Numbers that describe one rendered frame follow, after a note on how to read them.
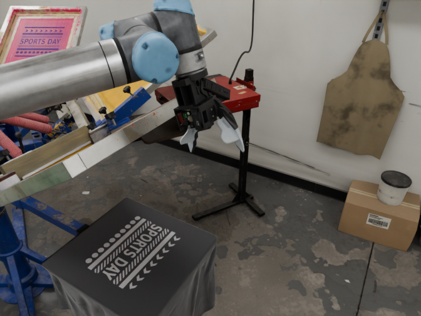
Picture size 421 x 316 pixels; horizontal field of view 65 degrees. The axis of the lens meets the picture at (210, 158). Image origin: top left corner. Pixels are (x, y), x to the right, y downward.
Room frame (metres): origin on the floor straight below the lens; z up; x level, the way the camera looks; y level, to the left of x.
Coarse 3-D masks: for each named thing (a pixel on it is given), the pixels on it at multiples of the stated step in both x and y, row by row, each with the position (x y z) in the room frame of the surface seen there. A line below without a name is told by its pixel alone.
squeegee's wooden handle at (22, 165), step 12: (72, 132) 1.15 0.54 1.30; (84, 132) 1.18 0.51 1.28; (48, 144) 1.06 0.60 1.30; (60, 144) 1.09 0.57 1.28; (72, 144) 1.12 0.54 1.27; (24, 156) 0.98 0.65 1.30; (36, 156) 1.00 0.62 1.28; (48, 156) 1.03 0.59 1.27; (60, 156) 1.05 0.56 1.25; (0, 168) 0.91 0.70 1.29; (12, 168) 0.92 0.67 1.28; (24, 168) 0.95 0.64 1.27; (36, 168) 0.97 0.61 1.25
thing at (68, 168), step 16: (160, 112) 0.79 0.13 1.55; (128, 128) 0.69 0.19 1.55; (144, 128) 0.72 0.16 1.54; (96, 144) 0.61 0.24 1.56; (112, 144) 0.63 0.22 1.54; (64, 160) 0.56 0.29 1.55; (80, 160) 0.56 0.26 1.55; (96, 160) 0.58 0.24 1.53; (32, 176) 0.60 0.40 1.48; (48, 176) 0.56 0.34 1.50; (64, 176) 0.54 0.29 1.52; (0, 192) 0.69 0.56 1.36; (16, 192) 0.65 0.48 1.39; (32, 192) 0.61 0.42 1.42
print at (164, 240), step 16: (128, 224) 1.01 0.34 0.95; (144, 224) 1.01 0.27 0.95; (112, 240) 0.92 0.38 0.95; (128, 240) 0.92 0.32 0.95; (144, 240) 0.92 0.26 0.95; (160, 240) 0.92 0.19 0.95; (176, 240) 0.92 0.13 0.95; (96, 256) 0.84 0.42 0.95; (112, 256) 0.84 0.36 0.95; (128, 256) 0.84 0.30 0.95; (144, 256) 0.84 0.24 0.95; (160, 256) 0.84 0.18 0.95; (96, 272) 0.77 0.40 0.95; (112, 272) 0.77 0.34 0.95; (128, 272) 0.77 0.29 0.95; (144, 272) 0.77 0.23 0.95; (128, 288) 0.70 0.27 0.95
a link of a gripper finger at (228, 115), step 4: (220, 104) 0.69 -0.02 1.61; (220, 108) 0.68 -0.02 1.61; (224, 108) 0.68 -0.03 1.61; (228, 108) 0.68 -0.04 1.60; (220, 112) 0.68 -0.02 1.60; (224, 112) 0.67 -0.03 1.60; (228, 112) 0.67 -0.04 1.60; (220, 116) 0.68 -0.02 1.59; (224, 116) 0.67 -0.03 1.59; (228, 116) 0.67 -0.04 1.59; (232, 116) 0.68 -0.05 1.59; (228, 120) 0.67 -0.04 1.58; (232, 120) 0.67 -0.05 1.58; (232, 124) 0.67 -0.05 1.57; (236, 124) 0.67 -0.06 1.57; (236, 128) 0.66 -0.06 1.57
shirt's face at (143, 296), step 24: (120, 216) 1.06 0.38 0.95; (144, 216) 1.06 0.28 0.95; (168, 216) 1.06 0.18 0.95; (72, 240) 0.92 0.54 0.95; (96, 240) 0.92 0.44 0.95; (192, 240) 0.92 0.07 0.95; (48, 264) 0.80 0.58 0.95; (72, 264) 0.80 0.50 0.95; (168, 264) 0.80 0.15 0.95; (192, 264) 0.80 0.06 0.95; (96, 288) 0.70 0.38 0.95; (120, 288) 0.70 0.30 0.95; (144, 288) 0.70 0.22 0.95; (168, 288) 0.70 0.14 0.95; (120, 312) 0.62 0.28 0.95; (144, 312) 0.62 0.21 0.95
